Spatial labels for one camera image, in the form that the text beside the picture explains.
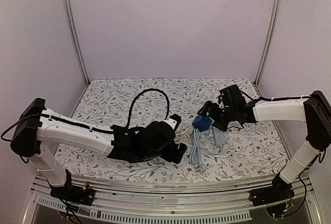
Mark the dark blue cube socket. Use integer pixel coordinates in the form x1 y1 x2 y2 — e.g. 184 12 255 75
192 115 212 132

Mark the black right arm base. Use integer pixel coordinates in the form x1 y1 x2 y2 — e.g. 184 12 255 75
248 173 295 206

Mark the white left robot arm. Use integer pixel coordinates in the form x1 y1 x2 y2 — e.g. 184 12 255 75
10 98 187 200

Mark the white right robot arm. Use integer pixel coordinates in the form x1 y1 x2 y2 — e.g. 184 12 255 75
192 84 330 201

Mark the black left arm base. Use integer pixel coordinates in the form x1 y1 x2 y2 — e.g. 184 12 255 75
49 169 96 206

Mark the light blue power strip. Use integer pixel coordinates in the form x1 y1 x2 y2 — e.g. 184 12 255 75
212 126 226 150

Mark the floral patterned table mat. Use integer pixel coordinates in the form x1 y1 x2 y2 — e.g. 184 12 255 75
55 79 288 184

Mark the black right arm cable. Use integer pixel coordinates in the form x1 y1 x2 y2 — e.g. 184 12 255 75
240 91 311 106

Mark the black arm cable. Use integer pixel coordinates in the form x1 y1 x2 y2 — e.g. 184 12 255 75
240 91 311 106
0 88 170 142

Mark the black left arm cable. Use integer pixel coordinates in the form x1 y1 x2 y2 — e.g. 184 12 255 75
0 88 170 142

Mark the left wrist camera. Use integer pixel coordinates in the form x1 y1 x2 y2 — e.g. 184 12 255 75
165 114 182 131

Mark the cream coiled power cable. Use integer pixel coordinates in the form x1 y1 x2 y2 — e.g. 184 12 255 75
173 127 193 142

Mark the light blue coiled cable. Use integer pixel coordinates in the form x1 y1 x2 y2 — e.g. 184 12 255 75
188 128 207 173

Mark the aluminium front table rail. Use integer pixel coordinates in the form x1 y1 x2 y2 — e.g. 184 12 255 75
22 172 324 224

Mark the right aluminium frame post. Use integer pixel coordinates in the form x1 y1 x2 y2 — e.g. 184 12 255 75
253 0 281 87

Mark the aluminium frame post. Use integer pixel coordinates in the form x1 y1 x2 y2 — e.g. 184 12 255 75
63 0 91 86
253 0 281 87

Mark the left aluminium frame post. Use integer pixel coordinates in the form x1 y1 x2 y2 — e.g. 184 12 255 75
63 0 91 86

